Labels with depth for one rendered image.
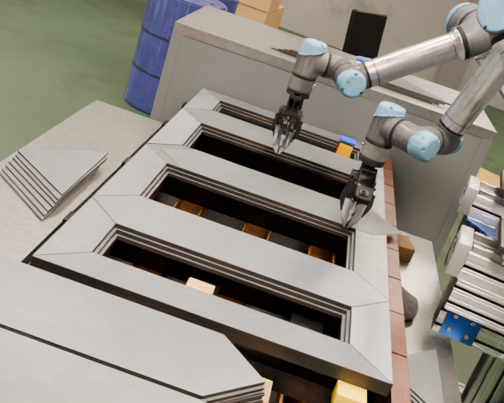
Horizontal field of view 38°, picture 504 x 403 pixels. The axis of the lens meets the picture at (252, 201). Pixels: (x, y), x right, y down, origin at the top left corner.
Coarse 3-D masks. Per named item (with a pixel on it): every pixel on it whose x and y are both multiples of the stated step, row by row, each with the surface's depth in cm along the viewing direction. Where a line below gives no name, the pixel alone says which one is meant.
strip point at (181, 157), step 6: (162, 150) 213; (168, 150) 214; (174, 150) 216; (180, 150) 217; (186, 150) 219; (192, 150) 220; (174, 156) 212; (180, 156) 213; (186, 156) 215; (180, 162) 208; (186, 162) 210
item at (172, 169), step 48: (192, 144) 232; (240, 144) 246; (336, 144) 276; (144, 192) 186; (240, 192) 205; (144, 240) 164; (96, 288) 142; (288, 288) 164; (240, 336) 141; (384, 384) 140
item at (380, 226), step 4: (376, 216) 217; (376, 220) 214; (380, 220) 215; (384, 220) 216; (376, 224) 212; (380, 224) 212; (384, 224) 213; (388, 224) 214; (376, 228) 209; (380, 228) 210; (384, 228) 211; (388, 228) 212; (392, 228) 213; (376, 232) 206; (380, 232) 207; (384, 232) 208; (388, 232) 209; (392, 232) 210
